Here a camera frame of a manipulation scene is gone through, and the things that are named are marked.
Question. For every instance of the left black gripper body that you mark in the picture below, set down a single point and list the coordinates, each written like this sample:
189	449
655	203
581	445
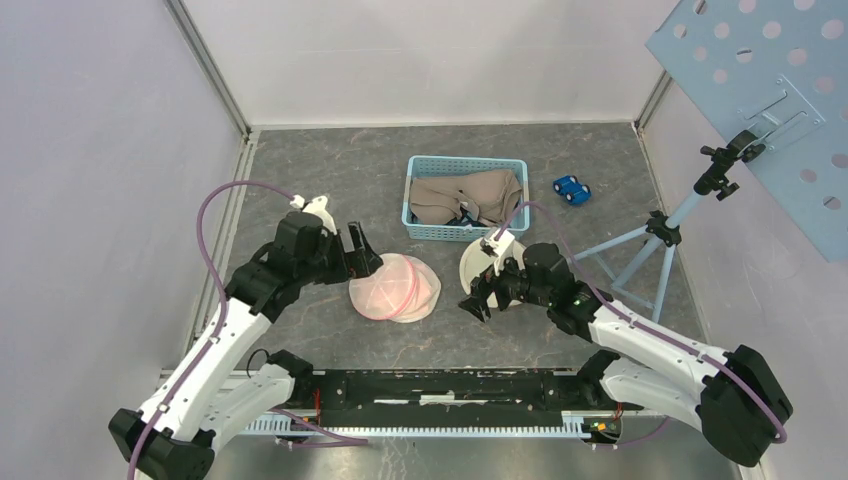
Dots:
319	268

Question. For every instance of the blue tripod stand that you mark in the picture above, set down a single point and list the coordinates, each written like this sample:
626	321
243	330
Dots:
662	230

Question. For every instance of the white mesh laundry bag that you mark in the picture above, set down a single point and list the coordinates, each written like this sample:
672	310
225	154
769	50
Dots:
403	290

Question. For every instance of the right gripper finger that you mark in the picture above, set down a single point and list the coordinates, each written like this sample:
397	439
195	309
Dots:
481	287
478	307

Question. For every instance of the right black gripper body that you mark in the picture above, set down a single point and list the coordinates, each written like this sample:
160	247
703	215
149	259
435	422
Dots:
511	284

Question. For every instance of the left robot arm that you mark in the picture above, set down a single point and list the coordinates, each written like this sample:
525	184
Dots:
178	431

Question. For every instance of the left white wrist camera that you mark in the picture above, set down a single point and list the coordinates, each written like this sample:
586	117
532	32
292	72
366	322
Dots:
317	206

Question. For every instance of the blue perforated panel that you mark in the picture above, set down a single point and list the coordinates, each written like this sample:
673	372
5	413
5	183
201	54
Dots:
777	69

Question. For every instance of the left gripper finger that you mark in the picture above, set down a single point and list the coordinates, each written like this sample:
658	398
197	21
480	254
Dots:
362	260
343	264

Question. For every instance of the white cable tray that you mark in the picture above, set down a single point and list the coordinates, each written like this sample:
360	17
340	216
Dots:
568	427

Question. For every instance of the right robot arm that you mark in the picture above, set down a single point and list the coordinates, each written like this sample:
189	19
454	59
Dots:
732	398

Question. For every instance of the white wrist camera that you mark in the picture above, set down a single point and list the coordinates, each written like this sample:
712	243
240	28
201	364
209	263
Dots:
317	206
501	245

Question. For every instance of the beige bra in basket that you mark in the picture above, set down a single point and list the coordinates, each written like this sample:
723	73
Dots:
487	197

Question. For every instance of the light blue plastic basket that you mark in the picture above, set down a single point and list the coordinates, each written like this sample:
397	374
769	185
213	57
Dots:
427	166

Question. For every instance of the blue toy car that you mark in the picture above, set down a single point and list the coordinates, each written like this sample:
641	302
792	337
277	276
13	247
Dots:
571	190

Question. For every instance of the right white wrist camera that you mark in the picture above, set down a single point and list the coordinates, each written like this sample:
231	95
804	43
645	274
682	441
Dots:
501	245

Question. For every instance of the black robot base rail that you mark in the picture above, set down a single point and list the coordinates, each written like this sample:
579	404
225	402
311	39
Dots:
464	398

